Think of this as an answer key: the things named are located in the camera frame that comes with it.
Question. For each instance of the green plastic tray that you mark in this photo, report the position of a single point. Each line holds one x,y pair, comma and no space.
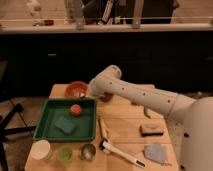
53,109

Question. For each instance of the white plastic cup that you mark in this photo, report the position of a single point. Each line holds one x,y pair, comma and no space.
41,150

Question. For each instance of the green chili pepper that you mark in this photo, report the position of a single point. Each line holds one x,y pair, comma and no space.
145,110

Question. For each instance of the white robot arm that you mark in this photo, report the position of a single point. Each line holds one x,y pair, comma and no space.
196,115

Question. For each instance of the blue grey cloth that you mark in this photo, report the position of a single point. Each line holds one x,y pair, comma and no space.
156,152

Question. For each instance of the dark brown bowl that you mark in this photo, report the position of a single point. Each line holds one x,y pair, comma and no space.
106,97

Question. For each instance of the small metal cup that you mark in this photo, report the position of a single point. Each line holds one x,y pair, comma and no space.
88,151

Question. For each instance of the orange red bowl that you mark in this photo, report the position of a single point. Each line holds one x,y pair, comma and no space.
74,88

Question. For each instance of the green plastic cup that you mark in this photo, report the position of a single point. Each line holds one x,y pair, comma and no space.
64,154

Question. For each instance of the orange round fruit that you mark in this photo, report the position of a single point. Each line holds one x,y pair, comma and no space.
75,110

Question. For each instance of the teal sponge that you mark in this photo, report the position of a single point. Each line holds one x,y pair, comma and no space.
65,125

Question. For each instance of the white robot figure background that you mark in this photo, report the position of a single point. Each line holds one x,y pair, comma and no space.
34,7

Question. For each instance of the tan black eraser block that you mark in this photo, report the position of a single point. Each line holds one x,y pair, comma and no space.
151,130

